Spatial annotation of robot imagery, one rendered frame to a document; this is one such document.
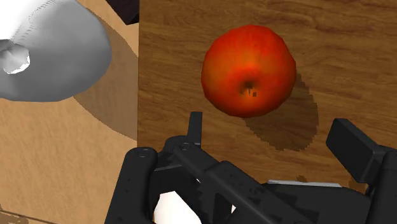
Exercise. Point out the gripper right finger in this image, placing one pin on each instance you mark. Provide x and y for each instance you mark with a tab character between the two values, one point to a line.
353	145

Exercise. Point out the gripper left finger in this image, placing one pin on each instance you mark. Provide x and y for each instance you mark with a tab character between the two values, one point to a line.
192	161

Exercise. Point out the wooden table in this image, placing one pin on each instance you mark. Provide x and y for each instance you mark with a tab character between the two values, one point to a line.
344	46

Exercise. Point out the red apple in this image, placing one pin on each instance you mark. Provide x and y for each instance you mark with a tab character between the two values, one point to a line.
248	65

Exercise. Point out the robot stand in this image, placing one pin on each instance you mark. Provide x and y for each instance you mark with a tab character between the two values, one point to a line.
125	11

